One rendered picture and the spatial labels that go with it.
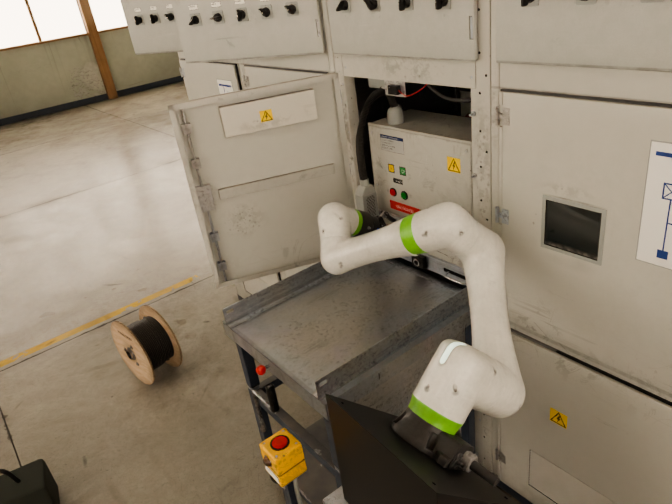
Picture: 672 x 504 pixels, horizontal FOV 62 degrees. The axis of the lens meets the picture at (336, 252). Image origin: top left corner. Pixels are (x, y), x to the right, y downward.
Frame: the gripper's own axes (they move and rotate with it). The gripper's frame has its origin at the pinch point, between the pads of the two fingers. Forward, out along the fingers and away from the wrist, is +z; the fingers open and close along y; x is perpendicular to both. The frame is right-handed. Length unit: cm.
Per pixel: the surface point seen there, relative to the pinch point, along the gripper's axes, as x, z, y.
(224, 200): -52, -45, 8
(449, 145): 17.2, -10.8, -33.0
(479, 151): 32.8, -15.7, -32.5
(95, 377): -165, -32, 138
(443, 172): 14.2, -5.8, -24.5
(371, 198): -16.7, -4.4, -8.5
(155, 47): -150, -46, -48
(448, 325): 32.9, -3.0, 22.9
